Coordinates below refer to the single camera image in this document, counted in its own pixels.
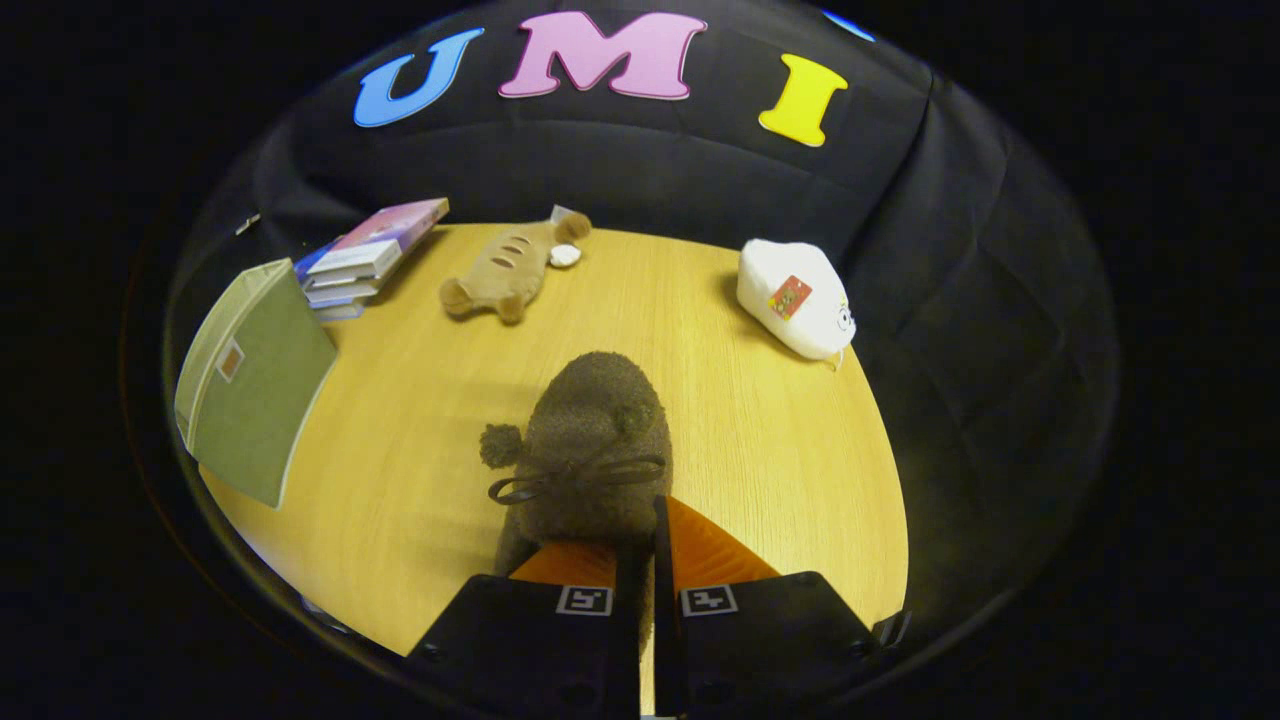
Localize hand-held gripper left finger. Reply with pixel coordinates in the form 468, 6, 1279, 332
405, 542, 643, 720

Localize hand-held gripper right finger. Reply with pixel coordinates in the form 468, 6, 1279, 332
653, 495, 913, 720

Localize brown fuzzy shoe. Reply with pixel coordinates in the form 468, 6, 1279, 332
478, 350, 674, 577

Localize green fabric storage box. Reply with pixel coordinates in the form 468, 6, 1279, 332
174, 257, 340, 510

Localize white plush toy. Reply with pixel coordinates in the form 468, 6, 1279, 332
736, 238, 857, 369

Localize tan bread plush toy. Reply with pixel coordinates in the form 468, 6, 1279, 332
439, 206, 594, 327

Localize dark cover book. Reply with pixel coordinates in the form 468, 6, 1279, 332
300, 272, 383, 306

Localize pink cover book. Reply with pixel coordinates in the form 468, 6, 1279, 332
306, 197, 451, 288

